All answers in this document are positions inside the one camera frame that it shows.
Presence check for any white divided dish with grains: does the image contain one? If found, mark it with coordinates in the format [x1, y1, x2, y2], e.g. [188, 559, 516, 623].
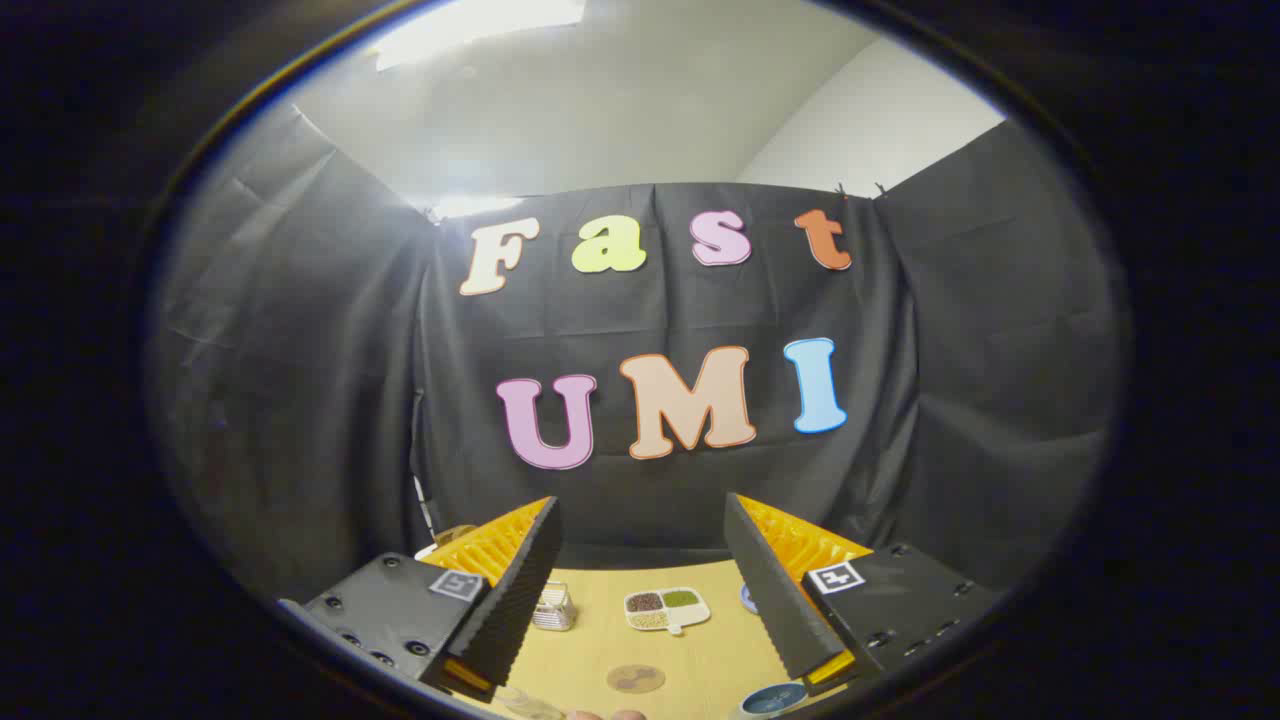
[624, 587, 712, 636]

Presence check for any round cork coaster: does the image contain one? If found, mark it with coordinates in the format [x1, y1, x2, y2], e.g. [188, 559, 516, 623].
[607, 664, 667, 695]

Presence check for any black backdrop cloth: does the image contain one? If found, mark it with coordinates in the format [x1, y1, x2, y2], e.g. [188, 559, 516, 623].
[150, 105, 1133, 603]

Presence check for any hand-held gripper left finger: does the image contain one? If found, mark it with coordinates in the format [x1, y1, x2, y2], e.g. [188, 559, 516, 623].
[280, 497, 563, 701]

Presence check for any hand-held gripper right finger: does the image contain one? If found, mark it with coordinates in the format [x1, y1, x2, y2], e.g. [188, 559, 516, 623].
[723, 492, 1001, 697]

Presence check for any ribbed clear glass cup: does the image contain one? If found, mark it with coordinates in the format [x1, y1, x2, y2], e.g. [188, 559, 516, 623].
[532, 582, 578, 632]

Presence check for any clear plastic bottle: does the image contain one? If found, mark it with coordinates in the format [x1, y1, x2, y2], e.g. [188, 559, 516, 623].
[495, 685, 567, 720]

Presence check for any wooden table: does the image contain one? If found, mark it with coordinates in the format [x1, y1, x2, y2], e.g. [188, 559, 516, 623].
[455, 560, 851, 720]

